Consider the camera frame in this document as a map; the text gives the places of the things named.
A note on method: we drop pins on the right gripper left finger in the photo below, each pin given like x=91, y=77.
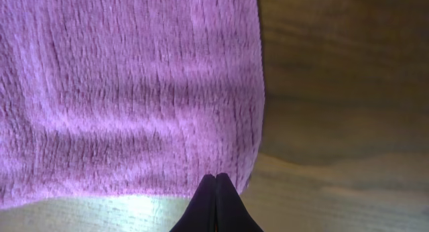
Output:
x=199, y=215

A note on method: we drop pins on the purple microfiber cloth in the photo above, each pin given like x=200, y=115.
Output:
x=115, y=97

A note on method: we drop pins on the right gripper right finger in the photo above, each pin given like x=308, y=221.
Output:
x=232, y=216

